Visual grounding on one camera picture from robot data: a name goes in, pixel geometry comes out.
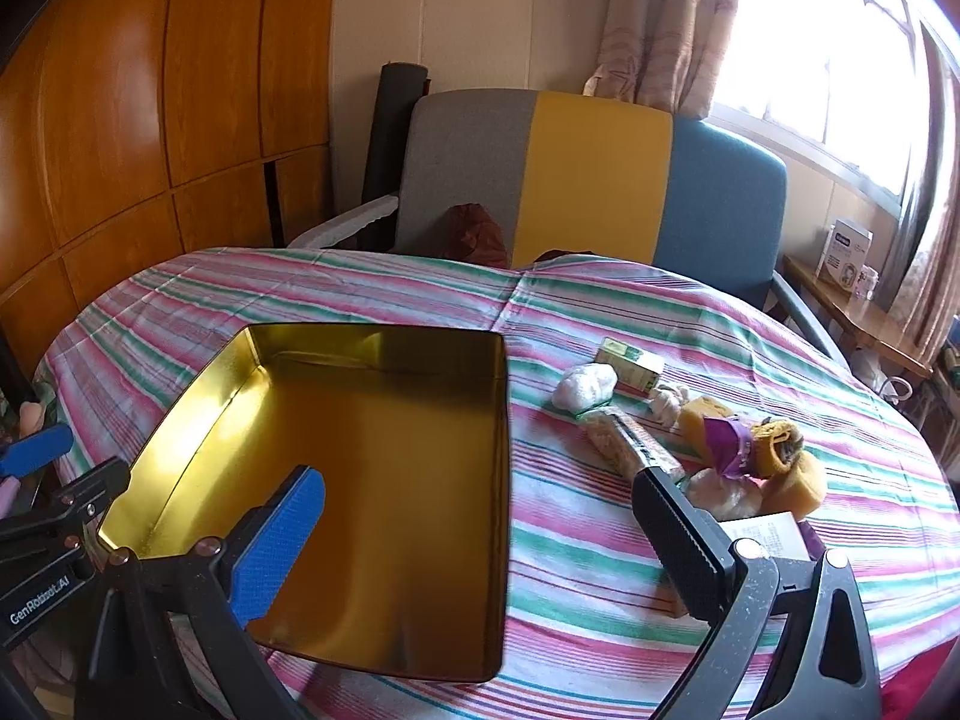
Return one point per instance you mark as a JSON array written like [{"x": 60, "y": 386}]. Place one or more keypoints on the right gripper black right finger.
[{"x": 654, "y": 499}]

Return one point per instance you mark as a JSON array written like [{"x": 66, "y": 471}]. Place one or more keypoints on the white knotted cloth bundle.
[{"x": 666, "y": 401}]

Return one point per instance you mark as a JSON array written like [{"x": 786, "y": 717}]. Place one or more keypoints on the gold metal tin tray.
[{"x": 406, "y": 571}]

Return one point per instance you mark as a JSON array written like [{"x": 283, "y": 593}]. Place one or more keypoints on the black rolled mat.
[{"x": 400, "y": 87}]

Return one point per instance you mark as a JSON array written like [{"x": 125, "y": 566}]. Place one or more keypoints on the dark red cushion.
[{"x": 467, "y": 233}]

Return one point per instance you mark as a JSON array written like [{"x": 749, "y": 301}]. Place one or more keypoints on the purple foil packet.
[{"x": 813, "y": 544}]

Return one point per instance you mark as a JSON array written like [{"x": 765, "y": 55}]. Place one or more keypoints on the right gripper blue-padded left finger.
[{"x": 265, "y": 545}]

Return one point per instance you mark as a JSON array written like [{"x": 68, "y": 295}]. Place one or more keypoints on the white blue product box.
[{"x": 844, "y": 253}]

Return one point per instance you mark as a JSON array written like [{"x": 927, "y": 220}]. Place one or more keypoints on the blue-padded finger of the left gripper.
[{"x": 24, "y": 456}]

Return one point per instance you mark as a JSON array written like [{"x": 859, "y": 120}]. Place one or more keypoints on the pink patterned curtain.
[{"x": 665, "y": 54}]

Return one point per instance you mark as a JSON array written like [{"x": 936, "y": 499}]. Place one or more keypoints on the green-edged cracker snack packet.
[{"x": 626, "y": 445}]

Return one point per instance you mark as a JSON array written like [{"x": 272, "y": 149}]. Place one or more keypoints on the wooden wardrobe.
[{"x": 136, "y": 130}]

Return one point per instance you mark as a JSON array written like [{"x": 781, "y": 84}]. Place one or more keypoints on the purple snack wrapper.
[{"x": 730, "y": 443}]

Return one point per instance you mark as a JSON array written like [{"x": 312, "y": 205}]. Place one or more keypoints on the green white small carton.
[{"x": 636, "y": 368}]

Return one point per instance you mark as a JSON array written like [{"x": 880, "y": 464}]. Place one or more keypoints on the striped pink green bedsheet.
[{"x": 589, "y": 631}]

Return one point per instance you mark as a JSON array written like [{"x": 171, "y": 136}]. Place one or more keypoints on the yellow sponge cake block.
[{"x": 692, "y": 423}]

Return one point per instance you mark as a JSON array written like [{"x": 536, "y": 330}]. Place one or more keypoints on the wooden side table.
[{"x": 867, "y": 324}]

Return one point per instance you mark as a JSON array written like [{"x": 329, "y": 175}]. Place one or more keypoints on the yellow knitted face toy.
[{"x": 776, "y": 444}]

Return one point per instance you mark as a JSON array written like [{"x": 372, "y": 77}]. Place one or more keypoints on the small white pink jar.
[{"x": 865, "y": 284}]

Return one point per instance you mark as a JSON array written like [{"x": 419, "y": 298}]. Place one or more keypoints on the white plastic-wrapped ball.
[{"x": 585, "y": 387}]

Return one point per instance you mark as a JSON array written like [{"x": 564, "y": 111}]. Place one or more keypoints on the white chair armrest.
[{"x": 346, "y": 225}]

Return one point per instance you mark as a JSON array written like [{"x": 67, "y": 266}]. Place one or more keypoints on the white cardboard box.
[{"x": 772, "y": 535}]

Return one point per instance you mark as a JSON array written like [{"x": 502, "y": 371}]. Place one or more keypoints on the grey yellow blue chair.
[{"x": 566, "y": 173}]

